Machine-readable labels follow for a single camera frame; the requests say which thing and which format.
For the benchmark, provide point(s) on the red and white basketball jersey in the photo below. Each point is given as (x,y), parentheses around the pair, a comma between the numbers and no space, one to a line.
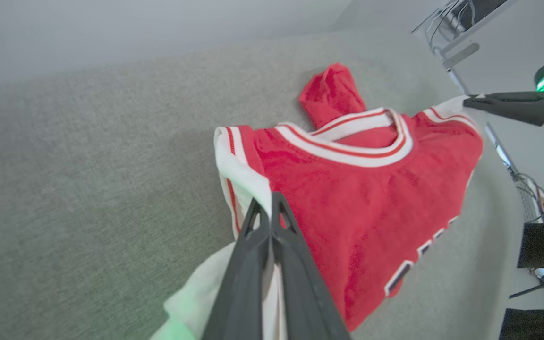
(371,203)

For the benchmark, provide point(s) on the white metal equipment rack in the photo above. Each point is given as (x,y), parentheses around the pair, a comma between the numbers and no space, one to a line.
(470,21)

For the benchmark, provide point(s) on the grey fabric sofa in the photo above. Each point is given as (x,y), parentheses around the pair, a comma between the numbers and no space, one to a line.
(88,189)

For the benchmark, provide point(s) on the grey metal support bar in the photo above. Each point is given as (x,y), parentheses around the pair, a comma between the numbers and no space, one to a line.
(461,55)

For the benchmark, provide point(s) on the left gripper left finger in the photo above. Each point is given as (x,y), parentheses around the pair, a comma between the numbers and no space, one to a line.
(243,283)

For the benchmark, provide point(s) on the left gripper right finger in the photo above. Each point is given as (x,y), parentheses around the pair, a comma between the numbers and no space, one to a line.
(300,283)

